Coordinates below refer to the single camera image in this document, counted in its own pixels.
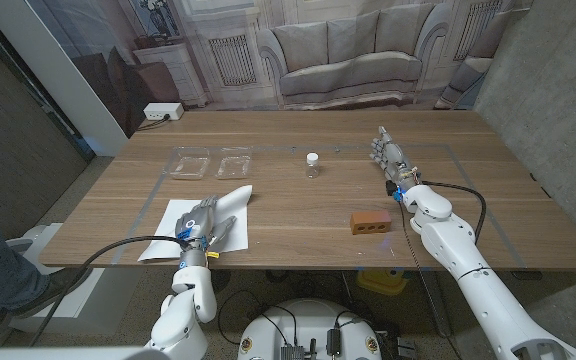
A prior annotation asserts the printed living room backdrop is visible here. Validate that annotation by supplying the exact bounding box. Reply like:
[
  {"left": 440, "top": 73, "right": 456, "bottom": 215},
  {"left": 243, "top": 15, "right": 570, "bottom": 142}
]
[{"left": 25, "top": 0, "right": 534, "bottom": 139}]

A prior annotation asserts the white power strip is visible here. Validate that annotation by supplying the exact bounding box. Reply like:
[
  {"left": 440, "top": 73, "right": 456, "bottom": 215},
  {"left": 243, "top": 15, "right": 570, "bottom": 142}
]
[{"left": 142, "top": 102, "right": 185, "bottom": 121}]

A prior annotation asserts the orange brick block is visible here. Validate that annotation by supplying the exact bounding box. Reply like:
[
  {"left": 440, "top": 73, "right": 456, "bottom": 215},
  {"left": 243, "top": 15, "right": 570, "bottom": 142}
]
[{"left": 350, "top": 210, "right": 393, "bottom": 236}]

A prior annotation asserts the white floor platform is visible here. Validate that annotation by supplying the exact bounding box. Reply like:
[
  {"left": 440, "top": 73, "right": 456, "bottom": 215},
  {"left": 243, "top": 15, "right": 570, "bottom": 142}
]
[{"left": 7, "top": 222, "right": 144, "bottom": 336}]

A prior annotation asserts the black power strip cable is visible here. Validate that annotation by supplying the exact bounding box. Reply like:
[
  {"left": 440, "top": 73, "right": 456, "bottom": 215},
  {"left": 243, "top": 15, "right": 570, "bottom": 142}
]
[{"left": 136, "top": 114, "right": 172, "bottom": 132}]

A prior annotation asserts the yellow plastic object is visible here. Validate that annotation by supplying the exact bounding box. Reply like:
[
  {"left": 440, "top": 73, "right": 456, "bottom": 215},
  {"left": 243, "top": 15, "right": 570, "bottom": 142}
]
[{"left": 357, "top": 268, "right": 409, "bottom": 296}]

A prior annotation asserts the clear plastic clamshell container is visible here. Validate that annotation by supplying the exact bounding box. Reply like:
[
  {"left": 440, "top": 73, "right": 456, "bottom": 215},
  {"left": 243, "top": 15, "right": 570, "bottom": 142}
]
[{"left": 169, "top": 146, "right": 253, "bottom": 180}]

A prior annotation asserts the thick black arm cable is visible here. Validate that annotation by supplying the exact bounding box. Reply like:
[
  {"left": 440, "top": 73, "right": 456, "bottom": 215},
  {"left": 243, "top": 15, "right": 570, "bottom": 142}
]
[
  {"left": 27, "top": 234, "right": 189, "bottom": 349},
  {"left": 420, "top": 179, "right": 488, "bottom": 246}
]

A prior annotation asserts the grey table leg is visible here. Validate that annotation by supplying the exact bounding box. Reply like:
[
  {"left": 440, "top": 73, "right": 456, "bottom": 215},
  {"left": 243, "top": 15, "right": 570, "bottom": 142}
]
[{"left": 420, "top": 269, "right": 453, "bottom": 339}]

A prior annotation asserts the white robot torso cover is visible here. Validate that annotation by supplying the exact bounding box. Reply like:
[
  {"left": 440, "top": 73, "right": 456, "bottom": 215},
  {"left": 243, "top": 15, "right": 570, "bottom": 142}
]
[{"left": 0, "top": 346, "right": 172, "bottom": 360}]

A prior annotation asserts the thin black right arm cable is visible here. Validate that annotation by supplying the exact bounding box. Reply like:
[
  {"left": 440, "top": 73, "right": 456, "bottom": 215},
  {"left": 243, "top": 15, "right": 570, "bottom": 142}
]
[{"left": 396, "top": 199, "right": 457, "bottom": 360}]

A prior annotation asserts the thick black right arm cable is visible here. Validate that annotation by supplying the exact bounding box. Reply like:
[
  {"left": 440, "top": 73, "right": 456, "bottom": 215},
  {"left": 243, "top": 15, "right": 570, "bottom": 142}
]
[{"left": 420, "top": 179, "right": 488, "bottom": 246}]

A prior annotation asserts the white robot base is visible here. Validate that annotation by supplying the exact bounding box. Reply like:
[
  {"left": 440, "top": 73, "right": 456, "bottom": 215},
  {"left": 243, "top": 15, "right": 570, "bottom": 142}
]
[{"left": 237, "top": 298, "right": 383, "bottom": 360}]

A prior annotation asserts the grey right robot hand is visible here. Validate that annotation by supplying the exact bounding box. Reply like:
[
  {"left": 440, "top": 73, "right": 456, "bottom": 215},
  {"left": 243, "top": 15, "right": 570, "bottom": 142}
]
[{"left": 369, "top": 125, "right": 422, "bottom": 196}]

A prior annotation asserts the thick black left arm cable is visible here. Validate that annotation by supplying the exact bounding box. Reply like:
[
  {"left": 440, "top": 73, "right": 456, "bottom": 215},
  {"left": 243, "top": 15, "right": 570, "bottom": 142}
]
[{"left": 27, "top": 234, "right": 189, "bottom": 349}]

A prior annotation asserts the small black adapter box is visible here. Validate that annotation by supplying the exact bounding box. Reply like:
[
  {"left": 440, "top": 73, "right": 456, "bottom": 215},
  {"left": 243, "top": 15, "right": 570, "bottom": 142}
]
[{"left": 326, "top": 328, "right": 343, "bottom": 357}]

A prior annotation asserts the white paper sheet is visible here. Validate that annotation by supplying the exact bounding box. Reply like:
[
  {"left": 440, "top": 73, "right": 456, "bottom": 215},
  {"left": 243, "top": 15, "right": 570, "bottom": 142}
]
[{"left": 137, "top": 184, "right": 254, "bottom": 263}]

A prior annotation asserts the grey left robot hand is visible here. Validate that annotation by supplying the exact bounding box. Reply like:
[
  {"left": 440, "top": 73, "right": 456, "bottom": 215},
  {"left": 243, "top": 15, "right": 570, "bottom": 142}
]
[{"left": 174, "top": 194, "right": 238, "bottom": 269}]

